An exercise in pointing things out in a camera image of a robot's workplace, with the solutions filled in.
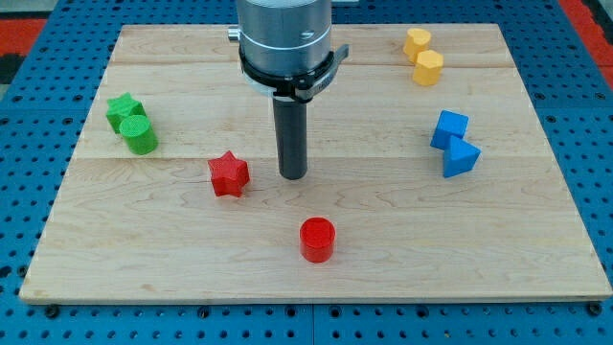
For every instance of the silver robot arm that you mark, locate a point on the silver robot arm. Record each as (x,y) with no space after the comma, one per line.
(284,46)

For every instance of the red star block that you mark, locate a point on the red star block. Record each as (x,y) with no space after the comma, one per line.
(228,174)

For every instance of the green star block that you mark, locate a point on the green star block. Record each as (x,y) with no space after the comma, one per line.
(122,107)

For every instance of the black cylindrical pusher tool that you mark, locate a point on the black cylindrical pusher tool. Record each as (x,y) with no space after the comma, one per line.
(291,136)

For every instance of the red cylinder block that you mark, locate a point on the red cylinder block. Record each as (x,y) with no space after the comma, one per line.
(317,238)

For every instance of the wooden board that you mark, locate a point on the wooden board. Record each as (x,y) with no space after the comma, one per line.
(149,229)

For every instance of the blue cube block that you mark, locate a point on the blue cube block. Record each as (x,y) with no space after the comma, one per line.
(450,124)

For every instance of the blue triangle block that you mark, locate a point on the blue triangle block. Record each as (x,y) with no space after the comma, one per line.
(459,157)

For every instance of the yellow hexagon block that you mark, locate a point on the yellow hexagon block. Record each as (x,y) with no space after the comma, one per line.
(428,68)

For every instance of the yellow heart block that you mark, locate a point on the yellow heart block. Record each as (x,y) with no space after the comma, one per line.
(417,40)

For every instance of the green cylinder block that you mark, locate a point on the green cylinder block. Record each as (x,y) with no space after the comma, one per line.
(138,134)

